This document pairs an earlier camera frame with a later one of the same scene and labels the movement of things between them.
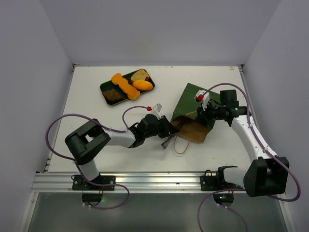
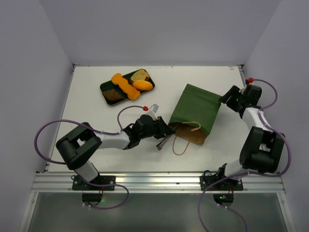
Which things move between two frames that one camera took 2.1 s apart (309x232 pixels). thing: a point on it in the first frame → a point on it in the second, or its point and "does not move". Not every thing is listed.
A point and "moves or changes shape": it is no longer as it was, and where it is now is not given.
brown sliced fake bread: [141, 74] does not move
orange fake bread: [142, 85] does not move
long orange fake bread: [130, 90] does not move
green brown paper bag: [185, 117] moves or changes shape
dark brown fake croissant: [112, 94] does not move
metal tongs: [167, 141] → [161, 144]
